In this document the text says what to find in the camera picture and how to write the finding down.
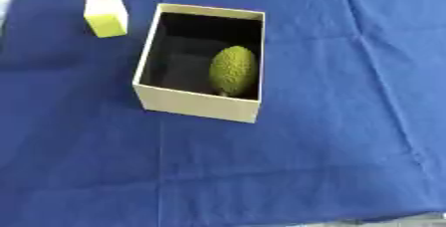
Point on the yellow rectangular block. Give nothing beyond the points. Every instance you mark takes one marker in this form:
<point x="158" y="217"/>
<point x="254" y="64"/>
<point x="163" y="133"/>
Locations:
<point x="107" y="17"/>

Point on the tan cardboard box black inside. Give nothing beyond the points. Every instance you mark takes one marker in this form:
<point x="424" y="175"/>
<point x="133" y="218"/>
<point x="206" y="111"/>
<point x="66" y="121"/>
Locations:
<point x="197" y="103"/>

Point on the green bumpy toy fruit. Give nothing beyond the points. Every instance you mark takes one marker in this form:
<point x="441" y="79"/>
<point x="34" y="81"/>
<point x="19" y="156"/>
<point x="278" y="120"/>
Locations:
<point x="233" y="71"/>

